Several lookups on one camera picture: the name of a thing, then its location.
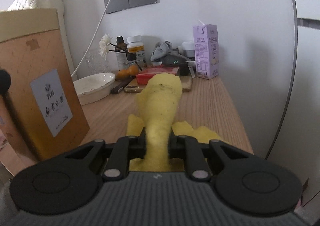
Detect gold tea tin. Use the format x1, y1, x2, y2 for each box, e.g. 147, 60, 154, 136
1, 9, 89, 166

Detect yellow cleaning cloth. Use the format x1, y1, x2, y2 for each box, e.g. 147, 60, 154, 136
127, 73, 220, 172

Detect black lighter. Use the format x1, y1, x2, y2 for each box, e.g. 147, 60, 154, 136
111, 76, 134, 94

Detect white ceramic dish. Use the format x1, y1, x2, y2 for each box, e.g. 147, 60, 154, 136
73, 73, 116, 106

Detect red box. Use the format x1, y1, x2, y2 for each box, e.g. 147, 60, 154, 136
136, 67, 180, 85

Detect orange fruit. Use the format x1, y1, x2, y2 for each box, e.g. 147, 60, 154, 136
116, 65, 140, 80

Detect black electronic device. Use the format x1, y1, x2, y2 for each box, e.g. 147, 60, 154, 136
161, 54, 196, 76

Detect clear glass cup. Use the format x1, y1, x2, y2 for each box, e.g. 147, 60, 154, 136
85, 49, 111, 75

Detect dark glass diffuser bottle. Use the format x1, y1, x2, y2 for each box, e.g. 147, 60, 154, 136
114, 36, 127, 71

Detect grey crumpled cloth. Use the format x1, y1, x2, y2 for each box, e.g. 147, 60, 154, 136
150, 41, 183, 62

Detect white artificial flower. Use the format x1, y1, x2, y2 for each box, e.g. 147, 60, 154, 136
99, 34, 112, 57

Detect purple milk carton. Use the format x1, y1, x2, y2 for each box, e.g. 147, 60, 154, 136
193, 24, 219, 80

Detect white charger cable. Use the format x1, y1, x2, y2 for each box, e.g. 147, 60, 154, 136
71, 0, 128, 78

